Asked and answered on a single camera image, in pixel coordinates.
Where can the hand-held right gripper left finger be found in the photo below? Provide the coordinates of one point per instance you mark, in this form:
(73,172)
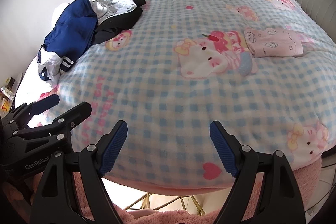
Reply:
(115,145)

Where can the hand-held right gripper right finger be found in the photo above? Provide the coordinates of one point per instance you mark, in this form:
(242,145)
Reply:
(223,150)

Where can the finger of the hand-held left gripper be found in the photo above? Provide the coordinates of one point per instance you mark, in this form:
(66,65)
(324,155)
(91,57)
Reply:
(46,104)
(71,116)

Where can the navy shorts with white stripes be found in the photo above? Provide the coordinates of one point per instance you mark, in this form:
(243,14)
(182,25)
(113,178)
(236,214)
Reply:
(71,29)

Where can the white navy-trimmed shirt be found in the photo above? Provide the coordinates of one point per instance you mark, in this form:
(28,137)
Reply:
(50,69)

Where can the colourful small boxes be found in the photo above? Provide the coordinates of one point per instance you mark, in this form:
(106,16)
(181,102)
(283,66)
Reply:
(5,98)

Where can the blue checked cartoon blanket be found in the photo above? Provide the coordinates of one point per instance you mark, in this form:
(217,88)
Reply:
(157,82)

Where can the pink fluffy blanket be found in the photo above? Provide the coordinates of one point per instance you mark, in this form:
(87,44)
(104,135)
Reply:
(307,187)

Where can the white bed sheet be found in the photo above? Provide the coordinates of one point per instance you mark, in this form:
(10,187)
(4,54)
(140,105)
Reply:
(59,11)

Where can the black garment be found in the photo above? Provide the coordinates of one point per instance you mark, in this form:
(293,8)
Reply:
(118,23)

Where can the white printed garment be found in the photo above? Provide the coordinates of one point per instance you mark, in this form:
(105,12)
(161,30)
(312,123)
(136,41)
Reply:
(110,7)

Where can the folded pink printed garment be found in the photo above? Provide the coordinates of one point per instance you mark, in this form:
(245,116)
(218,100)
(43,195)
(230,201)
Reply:
(275,43)

